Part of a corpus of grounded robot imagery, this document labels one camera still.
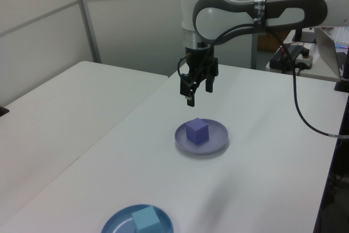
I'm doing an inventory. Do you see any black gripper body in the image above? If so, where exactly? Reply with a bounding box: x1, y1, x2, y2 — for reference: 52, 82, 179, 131
185, 47, 216, 80

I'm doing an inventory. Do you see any purple cube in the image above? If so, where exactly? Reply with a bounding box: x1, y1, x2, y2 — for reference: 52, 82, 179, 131
185, 117, 210, 146

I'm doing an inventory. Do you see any teal cube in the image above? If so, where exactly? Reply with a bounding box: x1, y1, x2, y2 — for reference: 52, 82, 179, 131
131, 206, 160, 233

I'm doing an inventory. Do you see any purple plate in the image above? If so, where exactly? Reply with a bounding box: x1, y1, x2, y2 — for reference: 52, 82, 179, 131
174, 118, 229, 155

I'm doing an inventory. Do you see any cardboard box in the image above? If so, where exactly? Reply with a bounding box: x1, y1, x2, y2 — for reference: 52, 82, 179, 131
257, 32, 290, 52

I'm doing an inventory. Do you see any grey emergency stop button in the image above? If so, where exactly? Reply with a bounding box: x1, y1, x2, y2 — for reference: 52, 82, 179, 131
295, 48, 315, 71

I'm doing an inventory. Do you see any black monitor stand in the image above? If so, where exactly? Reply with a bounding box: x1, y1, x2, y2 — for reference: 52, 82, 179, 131
291, 27, 318, 44

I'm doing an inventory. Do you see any grey side desk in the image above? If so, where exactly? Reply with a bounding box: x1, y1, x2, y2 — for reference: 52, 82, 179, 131
266, 29, 342, 82

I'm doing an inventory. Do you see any silver laptop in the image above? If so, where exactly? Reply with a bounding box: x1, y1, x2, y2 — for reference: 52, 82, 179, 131
312, 27, 349, 79

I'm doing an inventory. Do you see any blue plate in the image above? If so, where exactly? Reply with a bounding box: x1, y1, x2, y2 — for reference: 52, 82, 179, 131
100, 204, 175, 233

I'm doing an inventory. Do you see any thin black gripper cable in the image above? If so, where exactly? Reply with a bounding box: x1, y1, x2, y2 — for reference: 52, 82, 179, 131
177, 22, 257, 86

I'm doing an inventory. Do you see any grey partition post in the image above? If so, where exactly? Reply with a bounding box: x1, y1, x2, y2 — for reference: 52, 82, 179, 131
250, 0, 262, 70

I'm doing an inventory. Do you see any thick black hanging cable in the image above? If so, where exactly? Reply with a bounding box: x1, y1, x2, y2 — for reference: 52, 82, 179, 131
266, 24, 342, 138

